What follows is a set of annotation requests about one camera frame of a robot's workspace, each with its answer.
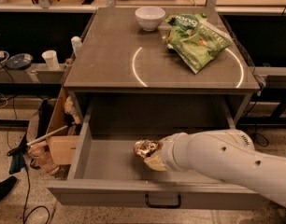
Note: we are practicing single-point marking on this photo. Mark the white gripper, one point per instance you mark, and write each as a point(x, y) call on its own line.
point(168, 153)

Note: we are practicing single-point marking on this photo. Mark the orange soda can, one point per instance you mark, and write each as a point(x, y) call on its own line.
point(145, 148)

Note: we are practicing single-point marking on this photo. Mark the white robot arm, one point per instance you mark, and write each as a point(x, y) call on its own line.
point(226, 155)

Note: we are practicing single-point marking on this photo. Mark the grey open top drawer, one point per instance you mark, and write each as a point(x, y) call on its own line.
point(106, 172)

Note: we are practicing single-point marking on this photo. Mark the white tube stick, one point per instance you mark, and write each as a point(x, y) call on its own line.
point(44, 137)

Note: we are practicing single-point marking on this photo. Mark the cardboard box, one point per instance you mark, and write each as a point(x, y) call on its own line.
point(63, 144)

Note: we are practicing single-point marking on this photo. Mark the grey cabinet counter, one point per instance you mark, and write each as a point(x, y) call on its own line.
point(142, 80)

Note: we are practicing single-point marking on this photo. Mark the green chip bag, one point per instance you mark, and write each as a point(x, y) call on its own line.
point(195, 40)

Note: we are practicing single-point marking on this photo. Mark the clear plastic bag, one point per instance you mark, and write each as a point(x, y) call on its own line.
point(41, 154)

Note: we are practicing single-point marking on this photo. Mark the white ceramic bowl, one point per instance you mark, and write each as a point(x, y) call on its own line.
point(149, 18)

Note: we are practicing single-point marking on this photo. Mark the white plastic bottle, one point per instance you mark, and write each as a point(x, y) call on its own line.
point(76, 43)

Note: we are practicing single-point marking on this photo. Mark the white paper cup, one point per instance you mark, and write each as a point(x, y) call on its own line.
point(50, 57)

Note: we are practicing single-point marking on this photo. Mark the black shoe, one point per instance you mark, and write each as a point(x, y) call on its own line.
point(6, 186)

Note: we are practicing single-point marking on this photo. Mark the grey round dish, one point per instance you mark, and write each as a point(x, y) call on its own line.
point(20, 61)

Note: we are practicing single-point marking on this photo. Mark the white bowl on shelf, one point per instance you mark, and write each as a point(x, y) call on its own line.
point(4, 55)

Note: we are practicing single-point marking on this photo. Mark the black drawer handle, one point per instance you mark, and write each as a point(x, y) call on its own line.
point(161, 202)

